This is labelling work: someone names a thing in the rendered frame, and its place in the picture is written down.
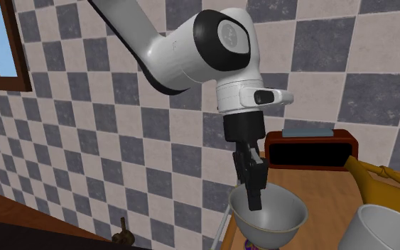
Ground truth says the black furniture top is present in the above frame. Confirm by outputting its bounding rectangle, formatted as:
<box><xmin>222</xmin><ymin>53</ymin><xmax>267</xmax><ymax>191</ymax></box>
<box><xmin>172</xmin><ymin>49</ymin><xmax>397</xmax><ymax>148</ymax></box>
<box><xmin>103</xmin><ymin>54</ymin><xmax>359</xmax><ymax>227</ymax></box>
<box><xmin>0</xmin><ymin>219</ymin><xmax>144</xmax><ymax>250</ymax></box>

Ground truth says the yellow watering can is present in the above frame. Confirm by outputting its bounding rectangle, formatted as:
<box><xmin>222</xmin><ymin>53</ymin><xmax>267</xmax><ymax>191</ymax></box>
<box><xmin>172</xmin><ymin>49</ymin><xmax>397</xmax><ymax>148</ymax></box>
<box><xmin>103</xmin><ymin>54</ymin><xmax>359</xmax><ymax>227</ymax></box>
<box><xmin>344</xmin><ymin>155</ymin><xmax>400</xmax><ymax>224</ymax></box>

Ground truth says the wooden table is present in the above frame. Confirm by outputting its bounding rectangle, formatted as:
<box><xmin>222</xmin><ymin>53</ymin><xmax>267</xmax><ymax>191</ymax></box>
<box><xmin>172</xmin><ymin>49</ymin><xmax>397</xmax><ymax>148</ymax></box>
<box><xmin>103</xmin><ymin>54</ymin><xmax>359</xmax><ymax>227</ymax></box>
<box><xmin>208</xmin><ymin>150</ymin><xmax>400</xmax><ymax>250</ymax></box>

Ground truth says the brown framed window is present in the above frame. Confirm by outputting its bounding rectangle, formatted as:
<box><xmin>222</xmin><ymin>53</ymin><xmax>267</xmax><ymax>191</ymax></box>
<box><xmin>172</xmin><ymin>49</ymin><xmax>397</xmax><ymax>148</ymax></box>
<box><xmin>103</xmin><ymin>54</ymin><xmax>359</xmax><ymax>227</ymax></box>
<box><xmin>0</xmin><ymin>0</ymin><xmax>33</xmax><ymax>93</ymax></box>

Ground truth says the grey bowl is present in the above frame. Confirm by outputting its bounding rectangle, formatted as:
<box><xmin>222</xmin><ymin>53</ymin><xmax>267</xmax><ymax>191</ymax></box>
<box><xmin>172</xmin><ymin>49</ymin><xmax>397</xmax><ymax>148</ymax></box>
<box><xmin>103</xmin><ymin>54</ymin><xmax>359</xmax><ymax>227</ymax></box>
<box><xmin>227</xmin><ymin>182</ymin><xmax>309</xmax><ymax>250</ymax></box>

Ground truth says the brown box with black front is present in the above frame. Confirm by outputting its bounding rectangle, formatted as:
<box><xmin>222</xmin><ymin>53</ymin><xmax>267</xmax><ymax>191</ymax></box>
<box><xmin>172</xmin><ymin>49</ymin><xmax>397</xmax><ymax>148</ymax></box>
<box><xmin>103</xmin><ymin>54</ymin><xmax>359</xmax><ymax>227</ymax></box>
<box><xmin>264</xmin><ymin>129</ymin><xmax>360</xmax><ymax>173</ymax></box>

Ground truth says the white cup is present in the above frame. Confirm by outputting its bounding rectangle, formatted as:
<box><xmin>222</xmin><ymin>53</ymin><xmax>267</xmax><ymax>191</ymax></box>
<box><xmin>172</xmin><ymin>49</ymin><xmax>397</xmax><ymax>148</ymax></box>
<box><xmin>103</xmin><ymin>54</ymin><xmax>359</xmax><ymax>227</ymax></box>
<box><xmin>337</xmin><ymin>203</ymin><xmax>400</xmax><ymax>250</ymax></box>

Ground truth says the small bronze figure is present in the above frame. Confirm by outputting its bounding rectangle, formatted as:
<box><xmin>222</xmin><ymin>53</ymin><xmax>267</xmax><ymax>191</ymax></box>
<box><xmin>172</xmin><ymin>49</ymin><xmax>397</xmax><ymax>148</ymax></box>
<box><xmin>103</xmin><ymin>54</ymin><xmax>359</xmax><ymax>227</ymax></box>
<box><xmin>111</xmin><ymin>217</ymin><xmax>136</xmax><ymax>245</ymax></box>

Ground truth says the grey flat slab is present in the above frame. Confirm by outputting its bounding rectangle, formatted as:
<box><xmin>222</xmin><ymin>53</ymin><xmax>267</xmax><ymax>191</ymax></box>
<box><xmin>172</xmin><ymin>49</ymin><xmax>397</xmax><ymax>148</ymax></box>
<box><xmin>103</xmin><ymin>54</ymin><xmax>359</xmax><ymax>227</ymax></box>
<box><xmin>281</xmin><ymin>127</ymin><xmax>335</xmax><ymax>138</ymax></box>

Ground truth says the purple patterned object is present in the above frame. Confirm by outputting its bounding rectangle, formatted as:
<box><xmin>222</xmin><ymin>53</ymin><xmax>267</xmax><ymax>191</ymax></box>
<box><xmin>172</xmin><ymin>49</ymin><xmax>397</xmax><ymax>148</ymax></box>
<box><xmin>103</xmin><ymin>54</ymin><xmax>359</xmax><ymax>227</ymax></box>
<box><xmin>243</xmin><ymin>237</ymin><xmax>259</xmax><ymax>250</ymax></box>

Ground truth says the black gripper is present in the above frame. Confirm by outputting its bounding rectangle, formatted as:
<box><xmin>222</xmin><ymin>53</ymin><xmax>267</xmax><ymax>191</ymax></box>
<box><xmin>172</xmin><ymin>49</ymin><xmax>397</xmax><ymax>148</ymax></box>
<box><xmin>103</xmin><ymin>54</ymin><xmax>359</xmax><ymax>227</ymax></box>
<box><xmin>222</xmin><ymin>110</ymin><xmax>269</xmax><ymax>212</ymax></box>

